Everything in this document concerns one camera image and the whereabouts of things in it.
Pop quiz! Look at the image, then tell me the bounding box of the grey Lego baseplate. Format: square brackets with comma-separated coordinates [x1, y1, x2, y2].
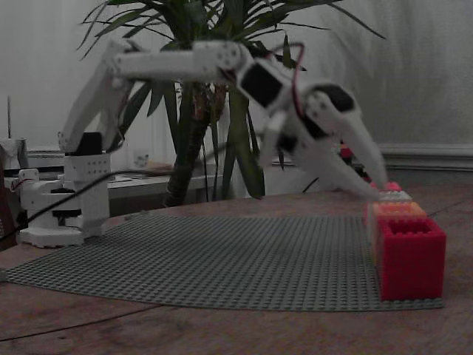
[5, 214, 445, 314]

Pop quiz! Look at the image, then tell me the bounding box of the white brick box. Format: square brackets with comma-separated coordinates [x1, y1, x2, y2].
[365, 190, 413, 243]

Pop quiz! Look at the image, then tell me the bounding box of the black camera cable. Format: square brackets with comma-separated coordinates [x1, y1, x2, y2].
[301, 176, 321, 195]

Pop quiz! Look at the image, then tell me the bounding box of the multicolour brick tower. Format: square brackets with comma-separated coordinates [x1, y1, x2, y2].
[338, 138, 371, 186]

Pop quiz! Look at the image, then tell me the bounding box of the orange brick box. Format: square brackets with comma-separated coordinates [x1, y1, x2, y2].
[371, 201, 428, 267]

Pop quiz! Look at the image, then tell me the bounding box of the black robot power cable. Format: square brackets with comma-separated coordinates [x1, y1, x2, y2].
[0, 169, 123, 253]

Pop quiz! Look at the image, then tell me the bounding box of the green potted palm plant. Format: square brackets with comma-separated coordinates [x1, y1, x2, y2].
[75, 0, 387, 208]

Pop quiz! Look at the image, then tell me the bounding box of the thin dark table cable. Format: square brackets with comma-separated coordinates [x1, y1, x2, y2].
[0, 302, 163, 343]

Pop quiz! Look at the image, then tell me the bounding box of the red gripper wire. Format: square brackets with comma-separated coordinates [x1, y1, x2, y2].
[271, 43, 307, 116]

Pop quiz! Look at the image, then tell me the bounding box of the brown wooden object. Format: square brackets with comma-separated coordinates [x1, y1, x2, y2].
[0, 176, 18, 251]

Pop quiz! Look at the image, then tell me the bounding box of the pink brick box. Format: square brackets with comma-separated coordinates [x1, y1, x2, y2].
[363, 180, 403, 223]

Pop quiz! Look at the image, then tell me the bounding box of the grey metal cup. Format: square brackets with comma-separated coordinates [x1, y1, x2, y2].
[0, 138, 29, 170]

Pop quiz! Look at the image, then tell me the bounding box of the large red brick box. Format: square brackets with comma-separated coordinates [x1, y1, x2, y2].
[377, 217, 447, 301]

